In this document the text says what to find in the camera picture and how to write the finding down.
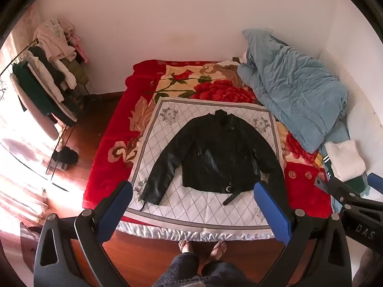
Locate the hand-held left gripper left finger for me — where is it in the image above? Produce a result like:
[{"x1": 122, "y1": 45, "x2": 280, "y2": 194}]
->
[{"x1": 34, "y1": 181, "x2": 134, "y2": 287}]

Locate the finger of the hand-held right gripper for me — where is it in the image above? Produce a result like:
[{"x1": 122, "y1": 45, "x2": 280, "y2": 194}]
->
[
  {"x1": 314, "y1": 177, "x2": 361, "y2": 205},
  {"x1": 367, "y1": 173, "x2": 383, "y2": 196}
]

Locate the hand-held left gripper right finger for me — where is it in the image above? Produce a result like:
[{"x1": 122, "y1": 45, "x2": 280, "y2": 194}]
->
[{"x1": 253, "y1": 182, "x2": 352, "y2": 287}]

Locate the black leather jacket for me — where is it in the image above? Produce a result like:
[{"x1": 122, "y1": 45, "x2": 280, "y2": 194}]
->
[{"x1": 140, "y1": 110, "x2": 286, "y2": 213}]

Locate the person's right forearm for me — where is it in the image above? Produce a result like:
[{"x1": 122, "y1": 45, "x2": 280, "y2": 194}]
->
[{"x1": 357, "y1": 253, "x2": 380, "y2": 280}]

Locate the black metal clothes rack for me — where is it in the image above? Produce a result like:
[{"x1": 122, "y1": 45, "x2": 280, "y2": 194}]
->
[{"x1": 0, "y1": 37, "x2": 90, "y2": 192}]

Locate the row of hanging clothes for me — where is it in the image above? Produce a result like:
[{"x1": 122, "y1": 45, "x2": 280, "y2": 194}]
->
[{"x1": 10, "y1": 19, "x2": 90, "y2": 124}]

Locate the green striped garment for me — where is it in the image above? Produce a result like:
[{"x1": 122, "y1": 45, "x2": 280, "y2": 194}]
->
[{"x1": 317, "y1": 152, "x2": 369, "y2": 198}]

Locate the white folded sweater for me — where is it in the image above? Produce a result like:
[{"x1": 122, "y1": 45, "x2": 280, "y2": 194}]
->
[{"x1": 324, "y1": 140, "x2": 366, "y2": 183}]

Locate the red floral blanket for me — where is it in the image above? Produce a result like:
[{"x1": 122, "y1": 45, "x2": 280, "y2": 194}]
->
[{"x1": 82, "y1": 60, "x2": 334, "y2": 225}]

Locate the person's right foot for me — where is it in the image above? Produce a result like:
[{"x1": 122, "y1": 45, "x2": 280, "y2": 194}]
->
[{"x1": 206, "y1": 240, "x2": 228, "y2": 264}]

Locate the person's foot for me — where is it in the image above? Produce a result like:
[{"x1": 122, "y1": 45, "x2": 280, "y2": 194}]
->
[
  {"x1": 206, "y1": 240, "x2": 228, "y2": 264},
  {"x1": 178, "y1": 240, "x2": 192, "y2": 257}
]

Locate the black cloth heap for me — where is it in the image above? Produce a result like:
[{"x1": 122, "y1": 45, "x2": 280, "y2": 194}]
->
[{"x1": 51, "y1": 147, "x2": 79, "y2": 166}]

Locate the person's right leg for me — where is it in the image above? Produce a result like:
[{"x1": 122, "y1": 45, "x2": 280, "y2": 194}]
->
[{"x1": 203, "y1": 260, "x2": 258, "y2": 287}]

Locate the person's leg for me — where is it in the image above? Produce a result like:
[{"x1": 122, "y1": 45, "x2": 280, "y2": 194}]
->
[
  {"x1": 152, "y1": 253, "x2": 200, "y2": 287},
  {"x1": 203, "y1": 260, "x2": 258, "y2": 287}
]

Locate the person's left foot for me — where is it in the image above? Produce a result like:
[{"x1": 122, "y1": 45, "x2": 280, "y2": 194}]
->
[{"x1": 178, "y1": 240, "x2": 192, "y2": 257}]

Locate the person's left leg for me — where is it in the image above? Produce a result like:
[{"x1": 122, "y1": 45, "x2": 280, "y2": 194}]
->
[{"x1": 152, "y1": 253, "x2": 200, "y2": 287}]

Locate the white diamond-patterned cloth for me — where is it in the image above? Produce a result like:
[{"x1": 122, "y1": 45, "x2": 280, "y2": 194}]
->
[{"x1": 115, "y1": 96, "x2": 286, "y2": 243}]

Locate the blue quilt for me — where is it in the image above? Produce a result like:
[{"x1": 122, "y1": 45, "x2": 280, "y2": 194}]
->
[{"x1": 237, "y1": 28, "x2": 349, "y2": 153}]

